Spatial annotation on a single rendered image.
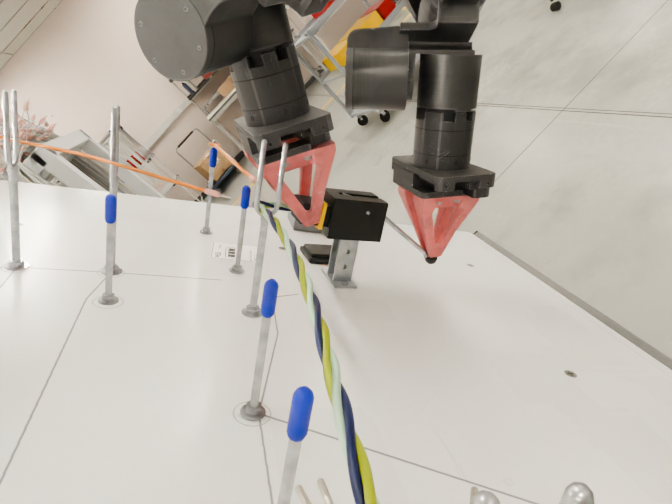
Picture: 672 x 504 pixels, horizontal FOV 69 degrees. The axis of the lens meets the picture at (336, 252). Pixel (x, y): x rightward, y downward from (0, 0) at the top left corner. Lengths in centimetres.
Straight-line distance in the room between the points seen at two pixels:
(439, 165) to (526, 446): 26
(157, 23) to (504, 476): 34
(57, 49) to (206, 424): 841
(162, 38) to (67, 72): 824
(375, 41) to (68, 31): 819
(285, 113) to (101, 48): 814
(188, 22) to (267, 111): 10
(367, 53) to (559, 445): 35
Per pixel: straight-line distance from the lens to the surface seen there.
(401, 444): 31
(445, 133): 48
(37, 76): 869
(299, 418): 18
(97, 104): 854
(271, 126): 41
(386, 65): 47
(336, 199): 45
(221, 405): 31
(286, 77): 41
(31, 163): 102
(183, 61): 35
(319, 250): 55
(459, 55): 48
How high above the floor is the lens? 132
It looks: 24 degrees down
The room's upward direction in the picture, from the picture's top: 48 degrees counter-clockwise
